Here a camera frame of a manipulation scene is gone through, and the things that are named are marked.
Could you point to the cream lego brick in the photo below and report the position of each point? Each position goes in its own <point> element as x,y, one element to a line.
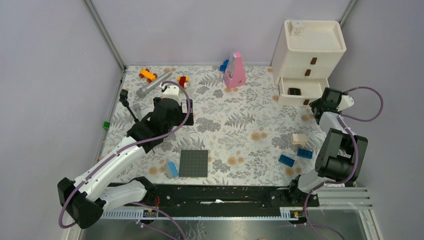
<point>299,139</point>

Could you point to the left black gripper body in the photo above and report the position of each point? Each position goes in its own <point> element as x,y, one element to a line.
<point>180,119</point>

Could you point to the green clip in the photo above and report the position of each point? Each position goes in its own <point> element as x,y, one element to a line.
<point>106,125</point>

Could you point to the grey microphone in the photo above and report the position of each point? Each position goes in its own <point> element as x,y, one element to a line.
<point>144,90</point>

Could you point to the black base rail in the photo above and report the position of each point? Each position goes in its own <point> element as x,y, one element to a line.
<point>226,200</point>

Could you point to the blue lego brick right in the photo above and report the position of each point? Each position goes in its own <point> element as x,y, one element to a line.
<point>303,153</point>

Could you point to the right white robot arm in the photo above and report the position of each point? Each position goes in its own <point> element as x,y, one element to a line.
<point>341,155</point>

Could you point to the red yellow toy figure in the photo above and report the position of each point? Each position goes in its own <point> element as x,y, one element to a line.
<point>183,81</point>

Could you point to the black square compact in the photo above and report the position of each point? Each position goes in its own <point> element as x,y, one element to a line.
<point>293,91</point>

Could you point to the blue toy brick back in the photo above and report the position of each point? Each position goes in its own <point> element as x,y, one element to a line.
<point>224,65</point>

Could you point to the orange toy car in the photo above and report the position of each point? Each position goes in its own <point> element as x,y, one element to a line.
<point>146,74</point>

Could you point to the cream three-drawer organizer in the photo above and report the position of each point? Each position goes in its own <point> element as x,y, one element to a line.
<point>306,61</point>

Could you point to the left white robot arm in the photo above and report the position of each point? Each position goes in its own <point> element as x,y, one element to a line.
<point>84,199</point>

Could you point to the white cosmetic box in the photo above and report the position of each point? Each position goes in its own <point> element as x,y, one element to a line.
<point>296,27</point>

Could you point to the blue lego brick left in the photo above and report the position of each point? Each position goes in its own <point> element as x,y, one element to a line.
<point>288,161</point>

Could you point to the black mini tripod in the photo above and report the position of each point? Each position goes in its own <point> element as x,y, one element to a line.
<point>123,99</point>

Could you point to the grey lego baseplate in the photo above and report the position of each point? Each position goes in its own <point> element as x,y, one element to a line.
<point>193,164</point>

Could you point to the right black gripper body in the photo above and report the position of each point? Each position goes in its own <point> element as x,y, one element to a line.
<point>317,103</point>

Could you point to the blue grey lego brick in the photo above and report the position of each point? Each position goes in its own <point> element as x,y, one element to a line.
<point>171,170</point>

